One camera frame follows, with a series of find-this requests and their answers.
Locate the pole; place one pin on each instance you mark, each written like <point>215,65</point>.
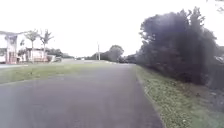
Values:
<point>98,52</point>

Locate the grass verge beside bushes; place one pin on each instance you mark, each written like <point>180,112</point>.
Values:
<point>173,100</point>

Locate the row of dark trees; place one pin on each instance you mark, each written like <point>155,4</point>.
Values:
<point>180,46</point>

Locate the grass lawn beside path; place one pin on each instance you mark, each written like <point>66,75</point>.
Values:
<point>40,70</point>

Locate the grey asphalt path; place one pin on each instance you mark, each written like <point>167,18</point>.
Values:
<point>86,100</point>

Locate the palm tree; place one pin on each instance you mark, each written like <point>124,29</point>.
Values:
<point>32,36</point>
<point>45,37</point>

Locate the white two-storey house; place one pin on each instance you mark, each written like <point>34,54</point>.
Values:
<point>13,48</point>

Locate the round distant tree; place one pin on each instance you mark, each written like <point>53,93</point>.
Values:
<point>115,52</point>

